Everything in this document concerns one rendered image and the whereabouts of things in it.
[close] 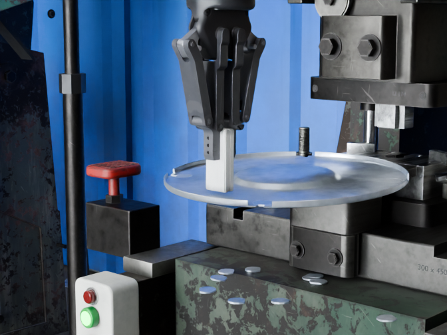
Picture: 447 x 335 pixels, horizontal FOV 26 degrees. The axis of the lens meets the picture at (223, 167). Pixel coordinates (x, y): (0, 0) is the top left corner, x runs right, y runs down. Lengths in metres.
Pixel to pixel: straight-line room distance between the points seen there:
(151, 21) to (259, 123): 0.56
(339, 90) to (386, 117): 0.08
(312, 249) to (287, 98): 1.65
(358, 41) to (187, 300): 0.42
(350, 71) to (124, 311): 0.43
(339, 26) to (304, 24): 1.59
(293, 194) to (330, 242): 0.17
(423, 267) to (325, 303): 0.13
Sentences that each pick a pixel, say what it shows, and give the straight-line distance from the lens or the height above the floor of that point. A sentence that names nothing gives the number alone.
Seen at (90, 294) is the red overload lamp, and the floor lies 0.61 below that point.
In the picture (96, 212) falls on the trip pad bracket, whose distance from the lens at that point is 1.41.
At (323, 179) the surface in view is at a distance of 1.12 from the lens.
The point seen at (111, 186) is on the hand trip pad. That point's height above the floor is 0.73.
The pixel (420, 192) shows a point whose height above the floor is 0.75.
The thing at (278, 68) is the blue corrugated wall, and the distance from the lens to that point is 2.92.
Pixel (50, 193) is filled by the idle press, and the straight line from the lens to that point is 2.84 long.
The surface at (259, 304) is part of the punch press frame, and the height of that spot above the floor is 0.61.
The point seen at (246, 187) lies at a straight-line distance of 1.11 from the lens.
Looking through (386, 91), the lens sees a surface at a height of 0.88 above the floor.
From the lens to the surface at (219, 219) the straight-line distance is 1.39.
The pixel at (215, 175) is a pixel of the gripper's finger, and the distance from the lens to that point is 1.07.
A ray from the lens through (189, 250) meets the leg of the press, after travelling 1.39.
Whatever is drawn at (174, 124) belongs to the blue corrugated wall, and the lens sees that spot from 3.24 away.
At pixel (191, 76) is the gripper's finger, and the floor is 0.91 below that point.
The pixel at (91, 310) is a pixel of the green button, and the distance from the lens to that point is 1.30.
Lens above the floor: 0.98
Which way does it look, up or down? 9 degrees down
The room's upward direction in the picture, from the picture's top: straight up
